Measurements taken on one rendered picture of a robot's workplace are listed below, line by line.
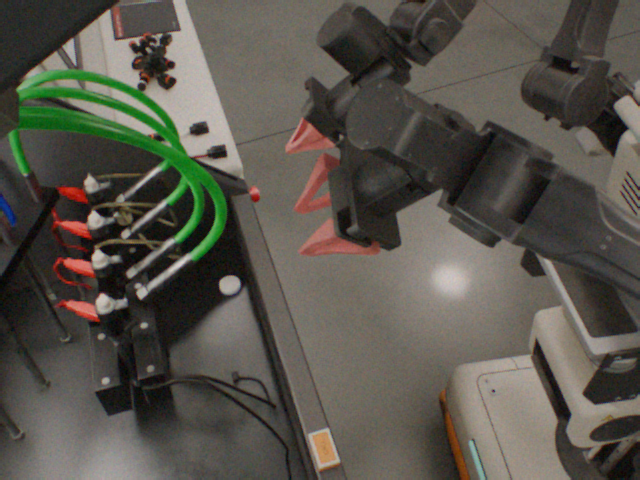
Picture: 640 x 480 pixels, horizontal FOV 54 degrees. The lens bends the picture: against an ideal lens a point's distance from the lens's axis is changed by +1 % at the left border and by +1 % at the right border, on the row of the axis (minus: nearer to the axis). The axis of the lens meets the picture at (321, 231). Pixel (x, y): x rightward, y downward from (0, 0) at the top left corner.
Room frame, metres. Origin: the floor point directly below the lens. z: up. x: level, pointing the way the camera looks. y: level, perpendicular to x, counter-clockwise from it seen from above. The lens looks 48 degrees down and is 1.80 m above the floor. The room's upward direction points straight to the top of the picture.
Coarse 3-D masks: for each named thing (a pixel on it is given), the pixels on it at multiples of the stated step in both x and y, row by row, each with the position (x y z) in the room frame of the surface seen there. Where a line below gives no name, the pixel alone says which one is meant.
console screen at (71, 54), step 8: (72, 40) 1.07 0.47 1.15; (64, 48) 0.99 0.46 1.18; (72, 48) 1.04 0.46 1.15; (80, 48) 1.10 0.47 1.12; (64, 56) 0.97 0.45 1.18; (72, 56) 1.01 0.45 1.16; (80, 56) 1.06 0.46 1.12; (72, 64) 0.98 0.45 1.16; (80, 64) 1.03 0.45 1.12; (80, 80) 0.97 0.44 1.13
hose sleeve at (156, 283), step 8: (184, 256) 0.53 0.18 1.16; (176, 264) 0.52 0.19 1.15; (184, 264) 0.52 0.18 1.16; (192, 264) 0.52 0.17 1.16; (168, 272) 0.52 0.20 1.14; (176, 272) 0.51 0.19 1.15; (152, 280) 0.51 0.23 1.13; (160, 280) 0.51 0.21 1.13; (168, 280) 0.51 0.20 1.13; (152, 288) 0.50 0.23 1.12; (160, 288) 0.51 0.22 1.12
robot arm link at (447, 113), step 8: (440, 104) 0.42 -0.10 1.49; (448, 112) 0.42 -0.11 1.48; (456, 112) 0.44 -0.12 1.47; (448, 120) 0.40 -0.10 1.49; (456, 120) 0.41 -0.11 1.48; (464, 120) 0.43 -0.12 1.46; (472, 128) 0.43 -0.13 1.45; (416, 176) 0.39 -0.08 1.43; (424, 176) 0.39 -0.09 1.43; (424, 184) 0.39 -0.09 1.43; (432, 184) 0.39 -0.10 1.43; (432, 192) 0.40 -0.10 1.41
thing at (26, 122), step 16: (16, 128) 0.48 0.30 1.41; (32, 128) 0.49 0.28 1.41; (48, 128) 0.49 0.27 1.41; (64, 128) 0.50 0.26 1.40; (80, 128) 0.50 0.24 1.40; (96, 128) 0.51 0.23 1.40; (112, 128) 0.51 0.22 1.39; (144, 144) 0.52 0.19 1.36; (160, 144) 0.53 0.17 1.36; (176, 160) 0.53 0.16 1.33; (192, 160) 0.54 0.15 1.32; (208, 176) 0.54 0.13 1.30; (224, 208) 0.54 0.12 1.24; (224, 224) 0.54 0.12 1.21; (208, 240) 0.53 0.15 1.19; (192, 256) 0.53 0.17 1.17
